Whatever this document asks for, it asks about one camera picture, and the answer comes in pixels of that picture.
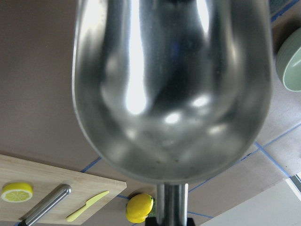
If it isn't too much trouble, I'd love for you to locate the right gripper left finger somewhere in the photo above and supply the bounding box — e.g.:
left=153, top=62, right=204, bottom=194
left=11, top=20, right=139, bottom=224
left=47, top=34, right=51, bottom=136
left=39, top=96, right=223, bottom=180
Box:
left=145, top=217, right=158, bottom=226

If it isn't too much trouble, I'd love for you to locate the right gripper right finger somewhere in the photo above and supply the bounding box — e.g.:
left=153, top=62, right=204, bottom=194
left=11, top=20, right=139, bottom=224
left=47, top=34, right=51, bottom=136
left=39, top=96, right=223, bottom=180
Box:
left=187, top=218, right=195, bottom=226

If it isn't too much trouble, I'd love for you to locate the stainless steel ice scoop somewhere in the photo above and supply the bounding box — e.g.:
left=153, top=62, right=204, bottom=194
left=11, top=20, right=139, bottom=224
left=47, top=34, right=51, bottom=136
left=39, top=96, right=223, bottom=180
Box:
left=72, top=0, right=272, bottom=226

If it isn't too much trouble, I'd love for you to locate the green lime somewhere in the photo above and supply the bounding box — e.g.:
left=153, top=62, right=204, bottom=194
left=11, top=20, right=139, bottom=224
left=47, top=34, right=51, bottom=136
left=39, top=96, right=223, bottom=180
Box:
left=148, top=199, right=157, bottom=218

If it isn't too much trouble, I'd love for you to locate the whole yellow lemon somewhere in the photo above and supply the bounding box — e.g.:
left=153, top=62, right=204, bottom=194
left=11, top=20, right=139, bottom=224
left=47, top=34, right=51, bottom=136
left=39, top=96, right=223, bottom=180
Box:
left=126, top=194, right=154, bottom=224

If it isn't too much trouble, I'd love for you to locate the yellow plastic knife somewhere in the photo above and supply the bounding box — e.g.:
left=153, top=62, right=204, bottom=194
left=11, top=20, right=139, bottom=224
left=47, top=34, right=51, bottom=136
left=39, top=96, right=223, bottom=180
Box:
left=66, top=190, right=110, bottom=222

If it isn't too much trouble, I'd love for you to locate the wooden cutting board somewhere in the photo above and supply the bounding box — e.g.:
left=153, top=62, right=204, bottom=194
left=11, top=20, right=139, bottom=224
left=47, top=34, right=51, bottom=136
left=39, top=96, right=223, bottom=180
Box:
left=0, top=155, right=127, bottom=225

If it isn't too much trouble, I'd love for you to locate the lemon half slice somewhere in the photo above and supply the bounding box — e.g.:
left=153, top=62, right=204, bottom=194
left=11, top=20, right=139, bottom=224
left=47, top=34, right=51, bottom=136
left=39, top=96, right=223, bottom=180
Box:
left=1, top=182, right=33, bottom=203

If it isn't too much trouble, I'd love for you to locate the green ceramic bowl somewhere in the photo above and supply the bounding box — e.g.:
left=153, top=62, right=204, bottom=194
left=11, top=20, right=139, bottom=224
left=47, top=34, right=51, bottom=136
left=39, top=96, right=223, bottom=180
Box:
left=276, top=28, right=301, bottom=92

